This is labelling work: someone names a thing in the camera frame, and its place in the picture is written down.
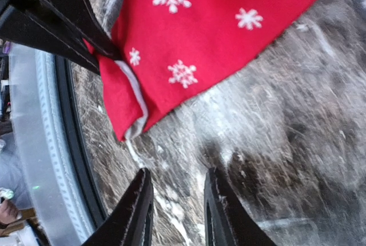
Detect operator hand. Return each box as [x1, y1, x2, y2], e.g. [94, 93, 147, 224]
[0, 199, 22, 228]

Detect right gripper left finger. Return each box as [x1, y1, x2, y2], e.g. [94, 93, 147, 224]
[82, 168, 154, 246]

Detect white slotted cable duct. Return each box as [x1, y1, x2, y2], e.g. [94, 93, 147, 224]
[35, 50, 94, 245]

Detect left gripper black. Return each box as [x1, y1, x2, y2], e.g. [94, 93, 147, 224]
[1, 0, 120, 74]

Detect person in blue shirt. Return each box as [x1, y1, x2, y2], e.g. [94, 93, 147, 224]
[1, 133, 33, 209]

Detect red Santa Christmas sock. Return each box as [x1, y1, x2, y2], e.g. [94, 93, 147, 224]
[87, 0, 316, 141]

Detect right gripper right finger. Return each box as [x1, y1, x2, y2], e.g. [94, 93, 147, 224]
[204, 167, 275, 245]

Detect black front rail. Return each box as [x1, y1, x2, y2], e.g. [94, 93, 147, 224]
[54, 55, 106, 229]

